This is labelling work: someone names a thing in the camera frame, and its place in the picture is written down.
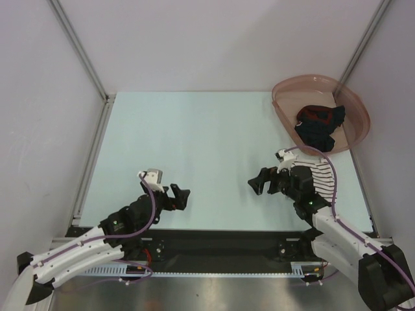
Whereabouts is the right slotted cable duct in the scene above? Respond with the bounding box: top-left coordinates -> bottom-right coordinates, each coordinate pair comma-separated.
290,261 -> 328,277

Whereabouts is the dark navy red tank top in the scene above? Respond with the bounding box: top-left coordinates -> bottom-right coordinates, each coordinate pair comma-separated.
294,105 -> 346,152

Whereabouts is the right aluminium frame post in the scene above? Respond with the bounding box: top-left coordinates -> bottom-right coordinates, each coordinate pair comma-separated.
339,0 -> 395,85

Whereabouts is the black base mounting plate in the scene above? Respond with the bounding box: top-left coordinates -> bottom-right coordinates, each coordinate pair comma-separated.
64,226 -> 328,275

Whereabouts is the left aluminium frame post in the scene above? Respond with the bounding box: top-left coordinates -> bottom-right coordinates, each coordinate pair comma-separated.
47,0 -> 108,102

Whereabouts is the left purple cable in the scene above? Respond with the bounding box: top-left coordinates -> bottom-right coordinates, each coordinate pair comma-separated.
30,173 -> 156,286

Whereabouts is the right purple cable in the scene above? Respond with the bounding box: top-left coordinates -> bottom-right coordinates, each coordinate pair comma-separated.
281,145 -> 415,310

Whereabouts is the left slotted cable duct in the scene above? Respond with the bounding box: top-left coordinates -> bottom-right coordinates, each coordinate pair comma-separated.
84,262 -> 156,278

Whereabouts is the brown translucent plastic basin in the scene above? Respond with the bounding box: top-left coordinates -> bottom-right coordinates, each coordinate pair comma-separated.
272,75 -> 370,154

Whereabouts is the black white striped tank top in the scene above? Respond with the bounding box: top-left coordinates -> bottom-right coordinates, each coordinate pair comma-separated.
291,159 -> 335,203

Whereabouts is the aluminium frame post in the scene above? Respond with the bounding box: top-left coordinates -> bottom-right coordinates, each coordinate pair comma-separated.
47,0 -> 108,102
339,0 -> 395,85

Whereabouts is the purple cable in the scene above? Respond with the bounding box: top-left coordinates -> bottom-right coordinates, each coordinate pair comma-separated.
281,145 -> 415,310
30,173 -> 156,286

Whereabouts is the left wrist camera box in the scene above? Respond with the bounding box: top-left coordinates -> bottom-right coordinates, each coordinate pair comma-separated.
137,168 -> 164,192

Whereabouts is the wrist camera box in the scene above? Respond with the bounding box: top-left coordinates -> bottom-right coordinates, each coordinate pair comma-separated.
275,149 -> 298,173
137,168 -> 164,192

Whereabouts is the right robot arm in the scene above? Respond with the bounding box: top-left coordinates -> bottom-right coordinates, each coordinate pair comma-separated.
248,161 -> 414,310

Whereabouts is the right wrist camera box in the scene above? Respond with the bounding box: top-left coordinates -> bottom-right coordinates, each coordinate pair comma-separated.
275,149 -> 298,173

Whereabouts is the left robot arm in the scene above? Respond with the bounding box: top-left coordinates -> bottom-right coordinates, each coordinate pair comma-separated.
17,181 -> 191,305

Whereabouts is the slotted cable duct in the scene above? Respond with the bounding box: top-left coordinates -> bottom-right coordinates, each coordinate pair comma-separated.
290,261 -> 328,277
84,262 -> 156,278

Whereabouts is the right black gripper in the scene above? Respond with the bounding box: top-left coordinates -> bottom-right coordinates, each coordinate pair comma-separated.
248,161 -> 300,201

